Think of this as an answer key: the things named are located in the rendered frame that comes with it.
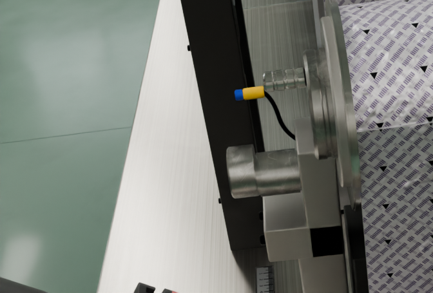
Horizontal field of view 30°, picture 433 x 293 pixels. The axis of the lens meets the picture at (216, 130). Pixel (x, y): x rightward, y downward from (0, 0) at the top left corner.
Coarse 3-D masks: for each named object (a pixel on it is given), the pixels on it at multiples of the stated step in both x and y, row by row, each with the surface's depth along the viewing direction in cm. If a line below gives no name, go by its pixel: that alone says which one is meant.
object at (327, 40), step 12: (324, 24) 51; (324, 36) 51; (336, 60) 49; (336, 72) 49; (336, 84) 49; (336, 96) 49; (336, 108) 49; (336, 120) 49; (336, 132) 50; (348, 156) 50; (348, 168) 51; (348, 180) 52
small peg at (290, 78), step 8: (264, 72) 54; (272, 72) 54; (280, 72) 53; (288, 72) 53; (296, 72) 53; (304, 72) 53; (264, 80) 53; (272, 80) 53; (280, 80) 53; (288, 80) 53; (296, 80) 53; (304, 80) 53; (264, 88) 54; (272, 88) 53; (280, 88) 53; (288, 88) 54
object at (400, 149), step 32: (384, 128) 48; (416, 128) 48; (384, 160) 49; (416, 160) 49; (384, 192) 50; (416, 192) 50; (384, 224) 52; (416, 224) 52; (384, 256) 53; (416, 256) 53; (384, 288) 55; (416, 288) 55
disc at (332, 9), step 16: (336, 0) 51; (336, 16) 49; (336, 32) 48; (336, 48) 49; (352, 112) 47; (352, 128) 47; (352, 144) 48; (352, 160) 48; (352, 176) 49; (352, 192) 51; (352, 208) 53
